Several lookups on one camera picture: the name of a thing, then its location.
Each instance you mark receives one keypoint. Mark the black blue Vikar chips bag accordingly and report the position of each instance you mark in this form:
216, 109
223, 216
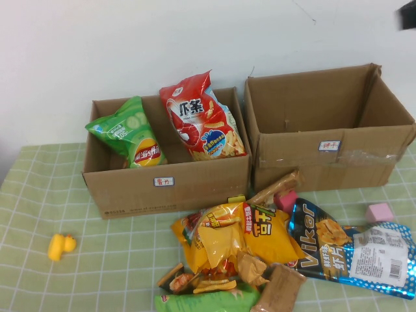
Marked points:
312, 234

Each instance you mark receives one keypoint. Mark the small orange-yellow snack packet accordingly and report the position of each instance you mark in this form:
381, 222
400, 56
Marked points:
214, 286

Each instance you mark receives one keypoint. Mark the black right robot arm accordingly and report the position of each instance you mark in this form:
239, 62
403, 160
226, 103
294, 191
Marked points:
409, 14

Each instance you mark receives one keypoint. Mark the flat brown kraft packet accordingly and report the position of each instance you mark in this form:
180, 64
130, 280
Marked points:
279, 289

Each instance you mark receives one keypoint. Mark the small yellow-green block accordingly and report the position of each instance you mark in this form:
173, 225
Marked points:
236, 199

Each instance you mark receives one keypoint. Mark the light pink cube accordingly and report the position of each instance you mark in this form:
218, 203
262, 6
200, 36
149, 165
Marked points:
378, 213

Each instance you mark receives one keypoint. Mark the green Lay's chips bag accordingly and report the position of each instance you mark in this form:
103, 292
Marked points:
130, 133

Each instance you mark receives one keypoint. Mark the crinkled glossy yellow packet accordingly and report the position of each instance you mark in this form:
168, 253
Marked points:
214, 243

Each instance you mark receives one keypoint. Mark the green checked tablecloth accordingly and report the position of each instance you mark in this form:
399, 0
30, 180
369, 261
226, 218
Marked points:
97, 260

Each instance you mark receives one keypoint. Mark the large yellow fries snack bag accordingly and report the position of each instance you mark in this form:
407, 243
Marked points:
269, 240

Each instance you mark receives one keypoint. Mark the cardboard box with printed base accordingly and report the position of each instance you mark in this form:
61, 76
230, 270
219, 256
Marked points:
195, 191

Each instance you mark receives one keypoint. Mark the dark pink cube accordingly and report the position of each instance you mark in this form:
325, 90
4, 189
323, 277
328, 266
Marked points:
286, 201

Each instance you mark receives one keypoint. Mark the yellow rubber duck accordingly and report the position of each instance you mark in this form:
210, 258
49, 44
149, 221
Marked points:
58, 248

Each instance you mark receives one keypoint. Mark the tall taped cardboard box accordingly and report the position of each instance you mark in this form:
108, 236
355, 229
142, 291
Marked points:
292, 152

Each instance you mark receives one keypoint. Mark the crumpled tan packet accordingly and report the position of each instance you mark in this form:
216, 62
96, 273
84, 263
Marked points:
248, 268

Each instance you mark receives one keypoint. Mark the light green chips bag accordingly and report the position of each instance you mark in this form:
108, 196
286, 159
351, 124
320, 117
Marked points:
201, 302

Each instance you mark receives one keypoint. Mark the dark packet with shrimp picture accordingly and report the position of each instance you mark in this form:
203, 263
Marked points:
177, 281

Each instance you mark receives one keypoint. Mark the red shrimp strips bag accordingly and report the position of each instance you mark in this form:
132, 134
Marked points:
195, 123

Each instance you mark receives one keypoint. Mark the long golden brown wafer wrapper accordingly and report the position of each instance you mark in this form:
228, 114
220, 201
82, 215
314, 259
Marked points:
276, 188

